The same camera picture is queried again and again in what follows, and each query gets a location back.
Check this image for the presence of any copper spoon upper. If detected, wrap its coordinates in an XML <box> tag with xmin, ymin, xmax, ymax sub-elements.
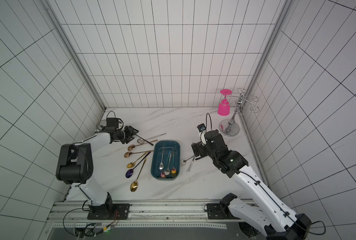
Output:
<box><xmin>127</xmin><ymin>140</ymin><xmax>157</xmax><ymax>151</ymax></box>

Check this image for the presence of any teal plastic storage box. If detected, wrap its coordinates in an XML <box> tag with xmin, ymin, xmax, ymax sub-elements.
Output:
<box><xmin>150</xmin><ymin>140</ymin><xmax>181</xmax><ymax>181</ymax></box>

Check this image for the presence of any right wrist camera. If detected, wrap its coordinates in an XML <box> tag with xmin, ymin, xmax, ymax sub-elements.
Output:
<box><xmin>197</xmin><ymin>124</ymin><xmax>207</xmax><ymax>145</ymax></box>

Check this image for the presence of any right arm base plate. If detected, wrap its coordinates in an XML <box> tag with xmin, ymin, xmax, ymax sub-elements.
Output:
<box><xmin>204</xmin><ymin>203</ymin><xmax>238</xmax><ymax>220</ymax></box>

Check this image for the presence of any silver spoon clear handle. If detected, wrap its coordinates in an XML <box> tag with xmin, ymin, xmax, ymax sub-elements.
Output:
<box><xmin>187</xmin><ymin>156</ymin><xmax>195</xmax><ymax>173</ymax></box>

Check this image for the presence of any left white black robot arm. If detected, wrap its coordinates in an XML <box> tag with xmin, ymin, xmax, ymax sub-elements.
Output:
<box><xmin>56</xmin><ymin>118</ymin><xmax>139</xmax><ymax>220</ymax></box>

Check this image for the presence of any silver spoon pile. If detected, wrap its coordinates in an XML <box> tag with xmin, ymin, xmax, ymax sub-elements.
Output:
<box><xmin>137</xmin><ymin>133</ymin><xmax>166</xmax><ymax>144</ymax></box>

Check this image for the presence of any aluminium mounting rail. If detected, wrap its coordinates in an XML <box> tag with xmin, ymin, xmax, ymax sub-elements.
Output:
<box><xmin>47</xmin><ymin>200</ymin><xmax>290</xmax><ymax>229</ymax></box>

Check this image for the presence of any pink upside-down wine glass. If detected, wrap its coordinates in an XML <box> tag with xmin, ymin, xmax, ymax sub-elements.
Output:
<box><xmin>218</xmin><ymin>89</ymin><xmax>232</xmax><ymax>117</ymax></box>

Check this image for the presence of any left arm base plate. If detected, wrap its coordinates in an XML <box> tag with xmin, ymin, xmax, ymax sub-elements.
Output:
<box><xmin>87</xmin><ymin>204</ymin><xmax>130</xmax><ymax>220</ymax></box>

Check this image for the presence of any purple bowl dark spoon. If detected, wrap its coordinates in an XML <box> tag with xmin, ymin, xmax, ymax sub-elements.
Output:
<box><xmin>125</xmin><ymin>150</ymin><xmax>152</xmax><ymax>179</ymax></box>

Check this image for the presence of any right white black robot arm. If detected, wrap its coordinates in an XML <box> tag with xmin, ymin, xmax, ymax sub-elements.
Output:
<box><xmin>192</xmin><ymin>124</ymin><xmax>312</xmax><ymax>240</ymax></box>

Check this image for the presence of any grey translucent cup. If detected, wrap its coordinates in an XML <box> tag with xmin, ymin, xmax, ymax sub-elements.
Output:
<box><xmin>96</xmin><ymin>119</ymin><xmax>107</xmax><ymax>131</ymax></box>

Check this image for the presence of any short gold spoon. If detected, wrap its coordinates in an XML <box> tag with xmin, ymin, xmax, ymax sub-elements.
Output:
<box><xmin>126</xmin><ymin>152</ymin><xmax>147</xmax><ymax>169</ymax></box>

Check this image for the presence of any chrome wine glass rack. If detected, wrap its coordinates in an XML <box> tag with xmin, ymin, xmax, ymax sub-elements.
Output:
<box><xmin>219</xmin><ymin>88</ymin><xmax>260</xmax><ymax>137</ymax></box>

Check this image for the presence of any long gold spoon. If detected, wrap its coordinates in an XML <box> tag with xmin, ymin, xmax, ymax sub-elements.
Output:
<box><xmin>130</xmin><ymin>158</ymin><xmax>147</xmax><ymax>192</ymax></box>

